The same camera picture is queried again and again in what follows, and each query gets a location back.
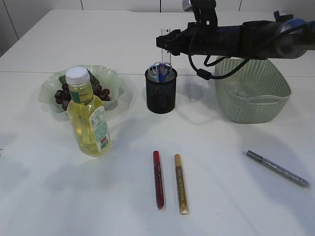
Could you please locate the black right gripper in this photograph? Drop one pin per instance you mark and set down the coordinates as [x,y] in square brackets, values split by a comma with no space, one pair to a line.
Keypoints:
[196,39]

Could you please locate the blue scissors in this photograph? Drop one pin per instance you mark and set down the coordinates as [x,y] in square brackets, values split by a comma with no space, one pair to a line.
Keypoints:
[163,71]

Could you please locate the pink purple scissors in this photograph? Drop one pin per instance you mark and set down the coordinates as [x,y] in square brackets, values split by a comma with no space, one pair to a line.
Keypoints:
[153,70]

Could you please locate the clear plastic sheet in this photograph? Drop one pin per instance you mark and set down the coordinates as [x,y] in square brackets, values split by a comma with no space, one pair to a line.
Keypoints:
[244,90]

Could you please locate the yellow drink bottle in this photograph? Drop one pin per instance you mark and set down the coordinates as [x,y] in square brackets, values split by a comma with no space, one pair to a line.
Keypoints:
[86,113]

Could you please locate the red glitter marker pen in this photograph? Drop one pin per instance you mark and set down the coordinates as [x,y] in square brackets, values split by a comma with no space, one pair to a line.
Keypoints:
[158,180]

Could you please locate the purple artificial grape bunch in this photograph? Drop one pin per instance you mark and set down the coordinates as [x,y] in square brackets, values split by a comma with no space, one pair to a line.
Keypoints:
[62,96]

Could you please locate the silver glitter marker pen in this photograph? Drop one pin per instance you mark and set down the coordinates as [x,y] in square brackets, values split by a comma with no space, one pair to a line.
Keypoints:
[278,169]

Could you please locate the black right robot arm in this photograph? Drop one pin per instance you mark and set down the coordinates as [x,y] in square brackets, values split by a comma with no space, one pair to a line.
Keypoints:
[284,38]

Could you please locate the black mesh pen holder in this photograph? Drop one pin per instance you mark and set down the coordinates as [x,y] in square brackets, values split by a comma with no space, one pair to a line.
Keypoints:
[161,97]

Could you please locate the green woven plastic basket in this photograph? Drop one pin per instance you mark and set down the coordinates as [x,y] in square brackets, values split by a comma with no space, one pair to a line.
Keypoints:
[274,92]

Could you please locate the green wavy plate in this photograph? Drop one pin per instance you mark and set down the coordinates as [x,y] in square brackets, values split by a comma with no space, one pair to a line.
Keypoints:
[108,78]

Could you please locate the gold glitter marker pen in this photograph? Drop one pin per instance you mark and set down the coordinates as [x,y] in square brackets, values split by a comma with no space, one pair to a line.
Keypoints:
[182,198]

